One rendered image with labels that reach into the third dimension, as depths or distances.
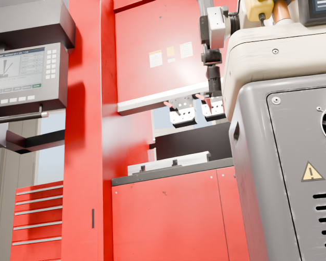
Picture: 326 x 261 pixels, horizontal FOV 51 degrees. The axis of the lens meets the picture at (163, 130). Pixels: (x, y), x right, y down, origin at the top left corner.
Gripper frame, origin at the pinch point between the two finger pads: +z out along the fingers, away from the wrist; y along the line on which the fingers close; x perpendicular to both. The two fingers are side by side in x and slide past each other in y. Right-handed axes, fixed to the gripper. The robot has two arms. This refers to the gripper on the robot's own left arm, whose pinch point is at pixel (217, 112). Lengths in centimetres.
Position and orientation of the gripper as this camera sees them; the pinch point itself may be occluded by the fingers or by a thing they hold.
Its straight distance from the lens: 153.1
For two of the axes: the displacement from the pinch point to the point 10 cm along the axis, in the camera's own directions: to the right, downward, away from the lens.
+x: -0.4, 0.9, -10.0
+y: -9.9, 1.1, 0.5
